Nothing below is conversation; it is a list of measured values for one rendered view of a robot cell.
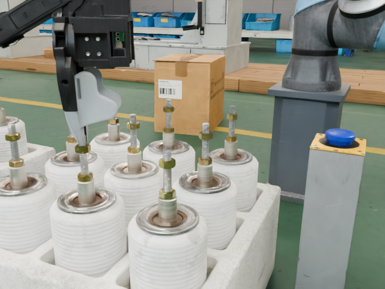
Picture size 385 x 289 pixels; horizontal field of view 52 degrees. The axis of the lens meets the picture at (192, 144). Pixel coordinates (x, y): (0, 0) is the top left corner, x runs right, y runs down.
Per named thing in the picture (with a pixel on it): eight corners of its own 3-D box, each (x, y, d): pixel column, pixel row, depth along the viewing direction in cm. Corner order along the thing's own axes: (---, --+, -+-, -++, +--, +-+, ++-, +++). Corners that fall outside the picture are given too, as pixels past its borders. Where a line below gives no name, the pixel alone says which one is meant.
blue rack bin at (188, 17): (194, 27, 599) (195, 12, 593) (217, 27, 583) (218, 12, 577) (179, 28, 557) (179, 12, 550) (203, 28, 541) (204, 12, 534)
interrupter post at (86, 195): (95, 206, 51) (94, 182, 50) (77, 207, 51) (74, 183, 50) (97, 198, 54) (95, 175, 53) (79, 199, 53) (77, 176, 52)
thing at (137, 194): (99, 265, 69) (92, 168, 63) (146, 246, 75) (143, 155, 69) (129, 295, 62) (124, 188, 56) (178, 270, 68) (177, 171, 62)
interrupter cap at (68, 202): (116, 214, 49) (115, 209, 49) (52, 218, 48) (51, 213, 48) (117, 188, 56) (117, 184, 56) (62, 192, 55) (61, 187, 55)
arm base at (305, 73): (288, 79, 116) (291, 45, 113) (344, 84, 110) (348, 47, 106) (275, 88, 103) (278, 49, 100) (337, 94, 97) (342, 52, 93)
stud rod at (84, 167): (89, 192, 51) (84, 136, 49) (81, 192, 51) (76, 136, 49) (91, 189, 52) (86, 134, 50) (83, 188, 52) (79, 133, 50)
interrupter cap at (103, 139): (133, 146, 74) (133, 143, 74) (91, 147, 73) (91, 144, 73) (134, 134, 81) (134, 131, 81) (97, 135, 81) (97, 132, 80)
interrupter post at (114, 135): (120, 142, 76) (119, 125, 75) (107, 143, 76) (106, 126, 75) (121, 138, 79) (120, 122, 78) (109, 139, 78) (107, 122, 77)
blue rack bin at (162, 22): (168, 26, 615) (168, 12, 609) (191, 27, 600) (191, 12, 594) (152, 27, 572) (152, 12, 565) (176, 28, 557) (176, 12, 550)
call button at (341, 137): (325, 140, 59) (326, 126, 58) (354, 143, 57) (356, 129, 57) (322, 148, 55) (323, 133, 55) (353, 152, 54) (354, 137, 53)
